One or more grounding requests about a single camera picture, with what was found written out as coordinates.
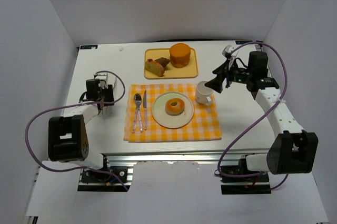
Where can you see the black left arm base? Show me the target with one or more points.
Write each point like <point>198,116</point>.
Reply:
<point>97,182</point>

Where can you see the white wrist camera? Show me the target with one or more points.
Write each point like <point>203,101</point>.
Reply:
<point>228,50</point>
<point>103,78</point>

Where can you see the yellow checkered cloth placemat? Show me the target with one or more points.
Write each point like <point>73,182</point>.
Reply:
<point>203,126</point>

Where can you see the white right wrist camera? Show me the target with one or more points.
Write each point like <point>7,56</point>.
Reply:
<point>228,50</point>

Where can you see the orange ring donut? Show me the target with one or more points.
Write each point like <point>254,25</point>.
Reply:
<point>175,106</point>

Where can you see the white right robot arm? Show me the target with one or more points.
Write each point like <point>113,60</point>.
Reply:
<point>293,150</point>

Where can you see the pale green ceramic plate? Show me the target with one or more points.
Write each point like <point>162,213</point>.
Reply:
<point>172,121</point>

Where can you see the blue label sticker right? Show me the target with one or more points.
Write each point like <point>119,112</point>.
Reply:
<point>241,42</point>

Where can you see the spoon with pink handle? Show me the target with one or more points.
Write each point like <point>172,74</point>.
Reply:
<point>135,118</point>

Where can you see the blue label sticker left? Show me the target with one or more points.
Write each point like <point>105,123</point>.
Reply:
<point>83,47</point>

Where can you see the knife with pink handle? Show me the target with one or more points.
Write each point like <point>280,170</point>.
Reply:
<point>145,109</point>

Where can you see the sliced loaf bread piece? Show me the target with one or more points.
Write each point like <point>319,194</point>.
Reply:
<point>154,67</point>

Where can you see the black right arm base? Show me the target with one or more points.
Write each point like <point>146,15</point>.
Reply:
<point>256,185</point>

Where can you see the small dark brown pastry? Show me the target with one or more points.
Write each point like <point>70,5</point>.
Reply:
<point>163,61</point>

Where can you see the white ceramic mug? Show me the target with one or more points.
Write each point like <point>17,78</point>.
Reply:
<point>203,94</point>

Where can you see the blue label sticker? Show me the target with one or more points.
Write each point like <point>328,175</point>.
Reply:
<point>83,47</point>
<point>241,42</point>

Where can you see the tall orange round cake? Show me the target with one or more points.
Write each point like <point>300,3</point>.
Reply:
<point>180,55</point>

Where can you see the yellow plastic tray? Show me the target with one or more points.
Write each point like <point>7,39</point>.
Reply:
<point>171,72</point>

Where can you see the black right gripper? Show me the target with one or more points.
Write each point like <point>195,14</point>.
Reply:
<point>227,74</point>

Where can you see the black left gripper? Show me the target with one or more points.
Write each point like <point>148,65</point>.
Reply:
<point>108,95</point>

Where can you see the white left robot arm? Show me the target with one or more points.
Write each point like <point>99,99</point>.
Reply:
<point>67,136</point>

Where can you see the aluminium table frame rail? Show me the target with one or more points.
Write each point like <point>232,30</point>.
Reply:
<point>158,158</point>

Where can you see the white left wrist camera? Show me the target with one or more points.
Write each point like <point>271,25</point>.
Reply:
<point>103,78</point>

